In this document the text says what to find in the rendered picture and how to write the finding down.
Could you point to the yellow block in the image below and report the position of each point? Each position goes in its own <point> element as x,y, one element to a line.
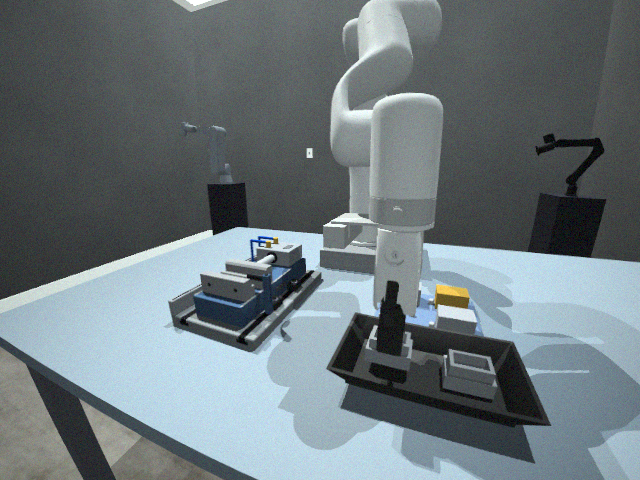
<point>451,296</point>

